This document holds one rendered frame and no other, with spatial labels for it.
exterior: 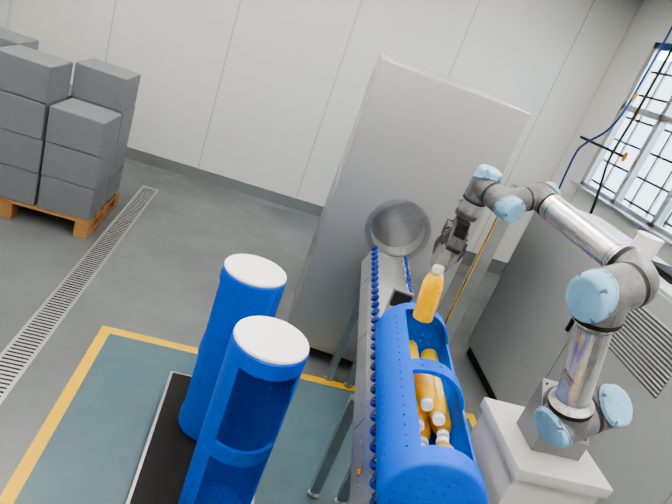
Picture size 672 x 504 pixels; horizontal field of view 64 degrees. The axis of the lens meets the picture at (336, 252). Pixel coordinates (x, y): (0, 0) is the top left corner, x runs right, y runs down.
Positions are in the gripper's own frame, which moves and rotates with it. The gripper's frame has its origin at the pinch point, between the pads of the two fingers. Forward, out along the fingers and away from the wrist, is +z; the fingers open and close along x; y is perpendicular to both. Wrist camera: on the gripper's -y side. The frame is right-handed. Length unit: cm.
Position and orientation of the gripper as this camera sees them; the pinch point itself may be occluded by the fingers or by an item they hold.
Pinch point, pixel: (439, 267)
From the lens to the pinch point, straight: 177.5
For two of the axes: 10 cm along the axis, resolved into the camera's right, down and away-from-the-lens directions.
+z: -3.4, 8.0, 5.0
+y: 1.8, -4.6, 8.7
